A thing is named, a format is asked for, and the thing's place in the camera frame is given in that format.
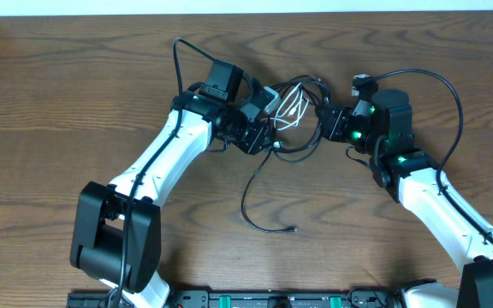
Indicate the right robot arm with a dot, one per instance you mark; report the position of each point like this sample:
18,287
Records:
381,126

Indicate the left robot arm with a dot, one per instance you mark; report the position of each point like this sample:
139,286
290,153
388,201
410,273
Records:
117,226

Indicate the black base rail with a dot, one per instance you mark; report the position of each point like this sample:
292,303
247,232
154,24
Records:
362,297

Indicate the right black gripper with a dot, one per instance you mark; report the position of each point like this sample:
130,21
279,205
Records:
332,131

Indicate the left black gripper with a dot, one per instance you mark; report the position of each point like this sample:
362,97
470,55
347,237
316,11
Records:
256,142

